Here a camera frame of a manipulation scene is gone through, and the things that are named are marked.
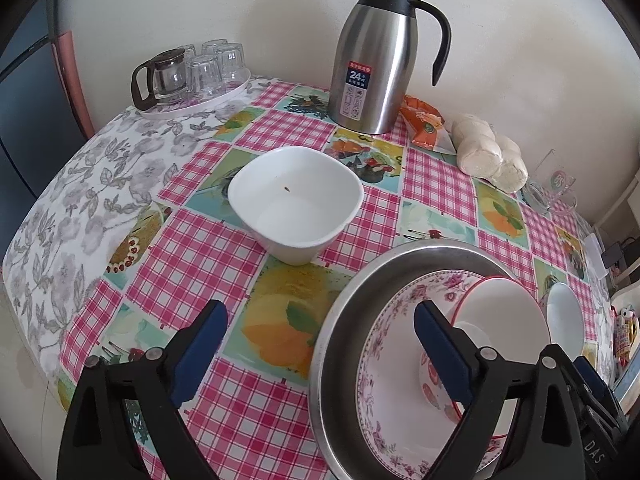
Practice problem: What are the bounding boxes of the grey floral tablecloth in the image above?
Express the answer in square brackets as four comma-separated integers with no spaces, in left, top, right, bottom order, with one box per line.
[2,105,266,378]

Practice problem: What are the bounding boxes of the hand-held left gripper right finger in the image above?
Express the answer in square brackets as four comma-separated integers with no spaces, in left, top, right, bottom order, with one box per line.
[413,299,586,480]

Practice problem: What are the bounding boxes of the white paper card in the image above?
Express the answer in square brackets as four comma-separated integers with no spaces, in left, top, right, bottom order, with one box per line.
[582,234,606,278]

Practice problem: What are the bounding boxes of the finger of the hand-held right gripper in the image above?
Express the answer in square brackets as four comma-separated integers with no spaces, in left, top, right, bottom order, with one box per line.
[572,355,628,480]

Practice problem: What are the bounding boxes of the white shelf unit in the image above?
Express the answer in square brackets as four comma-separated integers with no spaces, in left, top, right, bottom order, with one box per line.
[595,160,640,241]

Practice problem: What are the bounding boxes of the white square bowl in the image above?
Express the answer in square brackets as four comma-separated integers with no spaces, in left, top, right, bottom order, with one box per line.
[228,146,365,266]

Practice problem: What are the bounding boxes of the white oval tray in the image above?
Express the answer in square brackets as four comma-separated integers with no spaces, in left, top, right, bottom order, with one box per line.
[134,67,252,120]

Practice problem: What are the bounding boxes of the black charger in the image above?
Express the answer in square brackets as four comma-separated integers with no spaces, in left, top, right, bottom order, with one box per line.
[602,242,626,268]

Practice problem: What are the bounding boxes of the large steel plate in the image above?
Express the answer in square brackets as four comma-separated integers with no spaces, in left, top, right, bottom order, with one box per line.
[308,240,548,480]

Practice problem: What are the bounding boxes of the pink checkered tablecloth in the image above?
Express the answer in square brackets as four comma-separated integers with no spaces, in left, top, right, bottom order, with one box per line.
[55,76,616,480]

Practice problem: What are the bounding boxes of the pink chair back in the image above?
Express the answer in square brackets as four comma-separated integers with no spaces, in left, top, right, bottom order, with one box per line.
[56,30,96,139]

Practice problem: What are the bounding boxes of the clear glass mug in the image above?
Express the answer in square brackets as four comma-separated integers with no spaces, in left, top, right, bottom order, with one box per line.
[522,149,578,216]

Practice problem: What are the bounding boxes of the orange snack packet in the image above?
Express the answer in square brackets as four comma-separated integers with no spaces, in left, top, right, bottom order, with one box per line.
[400,95,457,155]

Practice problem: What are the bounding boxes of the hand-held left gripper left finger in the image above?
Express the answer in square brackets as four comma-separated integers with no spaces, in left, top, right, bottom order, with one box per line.
[56,300,229,480]

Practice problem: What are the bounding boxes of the glass teapot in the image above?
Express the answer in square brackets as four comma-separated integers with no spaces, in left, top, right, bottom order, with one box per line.
[131,48,193,106]

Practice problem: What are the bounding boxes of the bag of white buns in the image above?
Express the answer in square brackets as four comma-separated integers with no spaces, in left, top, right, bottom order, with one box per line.
[451,113,528,194]

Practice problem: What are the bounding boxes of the small white bowl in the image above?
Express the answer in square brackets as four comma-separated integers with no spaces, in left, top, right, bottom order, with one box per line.
[545,282,586,361]

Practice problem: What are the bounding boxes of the colourful packet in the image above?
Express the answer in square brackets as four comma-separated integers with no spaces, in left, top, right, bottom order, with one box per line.
[612,305,640,371]

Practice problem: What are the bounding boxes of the stainless steel thermos jug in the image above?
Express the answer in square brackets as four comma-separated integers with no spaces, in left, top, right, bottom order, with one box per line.
[327,0,452,135]

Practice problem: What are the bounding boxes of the strawberry print bowl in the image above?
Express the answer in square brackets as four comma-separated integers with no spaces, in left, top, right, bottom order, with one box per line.
[417,275,551,456]

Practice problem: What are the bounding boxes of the pink floral plate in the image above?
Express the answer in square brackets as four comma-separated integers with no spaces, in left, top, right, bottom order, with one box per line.
[356,269,501,480]

